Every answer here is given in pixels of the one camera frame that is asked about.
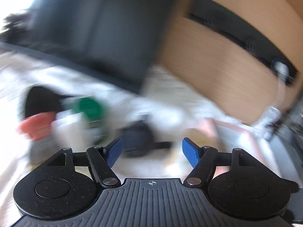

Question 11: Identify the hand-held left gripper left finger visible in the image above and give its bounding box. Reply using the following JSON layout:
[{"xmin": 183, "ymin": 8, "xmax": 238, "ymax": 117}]
[{"xmin": 47, "ymin": 138, "xmax": 123, "ymax": 188}]

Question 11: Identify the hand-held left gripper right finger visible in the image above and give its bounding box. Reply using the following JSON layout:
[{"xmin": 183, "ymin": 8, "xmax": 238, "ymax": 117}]
[{"xmin": 182, "ymin": 137, "xmax": 256, "ymax": 188}]

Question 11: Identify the pink storage box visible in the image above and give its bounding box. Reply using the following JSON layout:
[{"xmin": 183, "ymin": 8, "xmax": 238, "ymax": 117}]
[{"xmin": 196, "ymin": 118, "xmax": 281, "ymax": 172}]

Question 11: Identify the orange pink plush toy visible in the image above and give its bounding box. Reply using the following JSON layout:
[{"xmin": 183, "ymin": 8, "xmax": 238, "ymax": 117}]
[{"xmin": 17, "ymin": 112, "xmax": 57, "ymax": 142}]

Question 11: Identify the dark round object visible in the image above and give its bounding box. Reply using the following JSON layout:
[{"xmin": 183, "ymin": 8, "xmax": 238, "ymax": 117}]
[{"xmin": 120, "ymin": 120, "xmax": 171, "ymax": 158}]

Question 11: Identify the green lid glass jar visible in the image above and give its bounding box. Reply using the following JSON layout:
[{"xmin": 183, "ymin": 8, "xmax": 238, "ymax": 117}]
[{"xmin": 53, "ymin": 96, "xmax": 108, "ymax": 146}]

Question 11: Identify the white textured blanket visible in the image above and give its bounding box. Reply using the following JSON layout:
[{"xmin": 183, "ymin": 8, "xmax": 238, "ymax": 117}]
[{"xmin": 0, "ymin": 48, "xmax": 283, "ymax": 179}]

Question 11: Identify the white plug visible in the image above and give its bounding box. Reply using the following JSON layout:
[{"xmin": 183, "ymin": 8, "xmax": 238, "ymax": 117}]
[{"xmin": 272, "ymin": 60, "xmax": 294, "ymax": 85}]

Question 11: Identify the dark computer monitor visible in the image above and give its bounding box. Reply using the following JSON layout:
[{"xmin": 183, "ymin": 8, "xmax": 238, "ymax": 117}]
[{"xmin": 0, "ymin": 0, "xmax": 188, "ymax": 95}]

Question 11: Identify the white cable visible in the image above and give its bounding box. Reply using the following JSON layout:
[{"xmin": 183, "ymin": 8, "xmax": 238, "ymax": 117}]
[{"xmin": 274, "ymin": 82, "xmax": 287, "ymax": 110}]

